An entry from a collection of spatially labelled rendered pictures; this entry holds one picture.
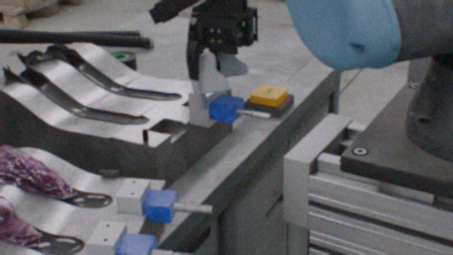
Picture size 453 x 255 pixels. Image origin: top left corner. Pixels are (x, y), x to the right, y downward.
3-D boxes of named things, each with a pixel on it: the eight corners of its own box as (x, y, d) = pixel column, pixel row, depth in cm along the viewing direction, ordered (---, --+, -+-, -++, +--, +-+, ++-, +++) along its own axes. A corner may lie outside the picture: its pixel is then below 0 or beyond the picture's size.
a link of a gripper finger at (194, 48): (193, 81, 93) (196, 21, 91) (184, 80, 93) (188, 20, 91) (208, 78, 97) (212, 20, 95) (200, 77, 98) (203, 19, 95)
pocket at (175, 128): (188, 142, 107) (187, 122, 105) (171, 156, 102) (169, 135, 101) (165, 136, 109) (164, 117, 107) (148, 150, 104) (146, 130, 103)
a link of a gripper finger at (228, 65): (247, 100, 100) (240, 50, 95) (215, 94, 103) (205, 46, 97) (255, 89, 103) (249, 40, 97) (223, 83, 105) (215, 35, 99)
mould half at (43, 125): (233, 130, 122) (231, 65, 116) (159, 196, 101) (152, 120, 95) (39, 90, 143) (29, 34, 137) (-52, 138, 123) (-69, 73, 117)
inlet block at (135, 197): (217, 216, 91) (215, 183, 88) (210, 236, 86) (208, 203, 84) (130, 209, 93) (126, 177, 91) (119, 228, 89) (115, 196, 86)
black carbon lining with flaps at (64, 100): (188, 104, 117) (185, 56, 112) (138, 141, 104) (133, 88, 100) (46, 77, 132) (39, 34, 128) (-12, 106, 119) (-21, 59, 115)
